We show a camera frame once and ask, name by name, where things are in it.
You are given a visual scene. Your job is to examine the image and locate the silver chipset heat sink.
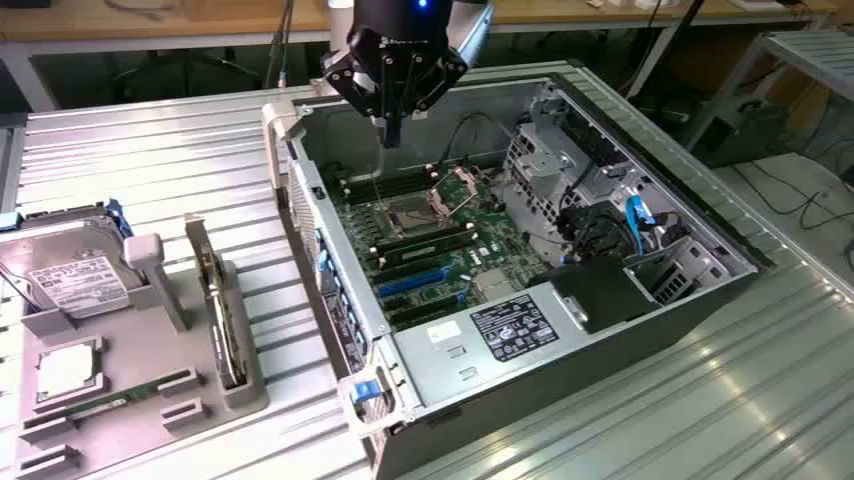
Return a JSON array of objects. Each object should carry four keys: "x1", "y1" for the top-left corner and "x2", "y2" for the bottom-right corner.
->
[{"x1": 475, "y1": 277, "x2": 520, "y2": 302}]

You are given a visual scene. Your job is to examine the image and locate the black floor device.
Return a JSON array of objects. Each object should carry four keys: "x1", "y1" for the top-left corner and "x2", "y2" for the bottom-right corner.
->
[{"x1": 703, "y1": 97, "x2": 794, "y2": 169}]

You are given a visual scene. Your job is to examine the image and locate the open black PC case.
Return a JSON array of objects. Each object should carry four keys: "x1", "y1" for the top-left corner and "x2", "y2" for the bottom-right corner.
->
[{"x1": 259, "y1": 59, "x2": 779, "y2": 480}]

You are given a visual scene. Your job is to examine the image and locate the CPU socket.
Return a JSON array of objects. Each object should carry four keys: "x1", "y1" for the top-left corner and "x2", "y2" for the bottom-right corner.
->
[{"x1": 378, "y1": 197, "x2": 436, "y2": 237}]

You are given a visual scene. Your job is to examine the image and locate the silver CPU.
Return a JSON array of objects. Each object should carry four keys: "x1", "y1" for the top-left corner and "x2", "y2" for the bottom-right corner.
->
[{"x1": 35, "y1": 344, "x2": 96, "y2": 400}]

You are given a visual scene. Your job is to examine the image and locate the black expansion slot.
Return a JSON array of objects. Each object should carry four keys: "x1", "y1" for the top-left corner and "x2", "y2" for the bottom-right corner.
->
[{"x1": 386, "y1": 294, "x2": 472, "y2": 327}]

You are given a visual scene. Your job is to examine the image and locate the grey parts rack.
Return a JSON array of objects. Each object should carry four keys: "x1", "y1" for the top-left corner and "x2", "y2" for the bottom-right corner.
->
[{"x1": 0, "y1": 232, "x2": 272, "y2": 480}]

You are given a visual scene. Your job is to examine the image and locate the metal disk bay cage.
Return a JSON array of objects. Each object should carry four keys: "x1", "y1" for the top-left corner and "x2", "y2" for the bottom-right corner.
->
[{"x1": 502, "y1": 121, "x2": 583, "y2": 237}]

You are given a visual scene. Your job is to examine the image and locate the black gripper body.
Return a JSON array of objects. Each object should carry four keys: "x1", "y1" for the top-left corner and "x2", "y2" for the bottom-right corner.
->
[{"x1": 346, "y1": 0, "x2": 459, "y2": 69}]

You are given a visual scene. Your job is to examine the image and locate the metal socket cover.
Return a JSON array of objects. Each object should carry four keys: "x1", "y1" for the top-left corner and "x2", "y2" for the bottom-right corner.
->
[{"x1": 426, "y1": 167, "x2": 483, "y2": 212}]

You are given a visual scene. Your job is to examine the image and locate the silver hard disk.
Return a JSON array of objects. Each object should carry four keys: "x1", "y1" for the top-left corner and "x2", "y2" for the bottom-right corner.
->
[{"x1": 0, "y1": 202, "x2": 147, "y2": 321}]

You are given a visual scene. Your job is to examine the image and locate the black wire bundle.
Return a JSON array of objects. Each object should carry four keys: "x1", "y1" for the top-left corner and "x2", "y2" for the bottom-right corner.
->
[{"x1": 555, "y1": 203, "x2": 634, "y2": 262}]

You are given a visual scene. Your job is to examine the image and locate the blue wire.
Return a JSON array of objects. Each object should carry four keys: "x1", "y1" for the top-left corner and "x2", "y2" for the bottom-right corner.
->
[{"x1": 622, "y1": 193, "x2": 654, "y2": 257}]

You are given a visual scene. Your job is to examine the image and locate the black RAM slot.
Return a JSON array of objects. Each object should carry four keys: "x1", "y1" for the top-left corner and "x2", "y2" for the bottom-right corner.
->
[
  {"x1": 340, "y1": 178, "x2": 440, "y2": 205},
  {"x1": 368, "y1": 224, "x2": 474, "y2": 252},
  {"x1": 335, "y1": 168, "x2": 436, "y2": 192}
]

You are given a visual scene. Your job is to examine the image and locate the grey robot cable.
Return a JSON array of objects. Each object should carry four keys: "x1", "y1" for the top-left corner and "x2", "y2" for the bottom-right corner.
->
[{"x1": 266, "y1": 0, "x2": 296, "y2": 90}]

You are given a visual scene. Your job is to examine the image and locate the metal slat side table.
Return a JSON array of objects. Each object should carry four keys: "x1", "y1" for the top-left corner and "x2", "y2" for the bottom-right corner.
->
[{"x1": 679, "y1": 29, "x2": 854, "y2": 151}]

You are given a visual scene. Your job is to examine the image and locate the grey power supply unit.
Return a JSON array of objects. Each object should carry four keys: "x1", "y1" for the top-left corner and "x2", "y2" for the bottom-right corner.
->
[{"x1": 391, "y1": 282, "x2": 590, "y2": 410}]

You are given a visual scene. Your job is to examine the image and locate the wooden desk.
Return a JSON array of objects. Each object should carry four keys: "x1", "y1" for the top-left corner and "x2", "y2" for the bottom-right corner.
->
[{"x1": 0, "y1": 0, "x2": 839, "y2": 114}]

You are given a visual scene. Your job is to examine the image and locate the green RAM stick in slot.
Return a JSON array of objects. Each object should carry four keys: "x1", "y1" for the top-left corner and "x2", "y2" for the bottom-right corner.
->
[{"x1": 375, "y1": 236, "x2": 480, "y2": 267}]

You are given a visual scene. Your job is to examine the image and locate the black cable on white table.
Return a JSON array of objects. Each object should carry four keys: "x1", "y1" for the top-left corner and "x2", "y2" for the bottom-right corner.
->
[{"x1": 731, "y1": 158, "x2": 854, "y2": 227}]

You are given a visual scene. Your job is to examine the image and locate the blue disk carrier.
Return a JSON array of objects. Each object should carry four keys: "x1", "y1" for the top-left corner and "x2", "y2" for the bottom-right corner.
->
[{"x1": 0, "y1": 198, "x2": 136, "y2": 240}]

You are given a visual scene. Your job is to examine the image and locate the black plastic shroud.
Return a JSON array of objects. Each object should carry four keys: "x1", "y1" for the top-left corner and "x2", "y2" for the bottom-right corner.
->
[{"x1": 550, "y1": 257, "x2": 661, "y2": 336}]

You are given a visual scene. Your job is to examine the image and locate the blue expansion slot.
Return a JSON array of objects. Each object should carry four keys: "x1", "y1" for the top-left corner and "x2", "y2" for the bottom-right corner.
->
[{"x1": 376, "y1": 267, "x2": 450, "y2": 300}]

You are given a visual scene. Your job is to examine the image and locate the green RAM stick on rack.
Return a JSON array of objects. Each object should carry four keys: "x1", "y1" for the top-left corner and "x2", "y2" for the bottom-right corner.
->
[{"x1": 63, "y1": 383, "x2": 167, "y2": 417}]

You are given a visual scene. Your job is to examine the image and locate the black graphics card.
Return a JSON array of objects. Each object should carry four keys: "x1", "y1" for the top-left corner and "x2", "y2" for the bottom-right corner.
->
[{"x1": 181, "y1": 212, "x2": 254, "y2": 392}]

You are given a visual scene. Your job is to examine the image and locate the black looped wire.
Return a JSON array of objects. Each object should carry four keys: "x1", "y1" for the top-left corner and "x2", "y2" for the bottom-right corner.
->
[{"x1": 448, "y1": 112, "x2": 516, "y2": 167}]

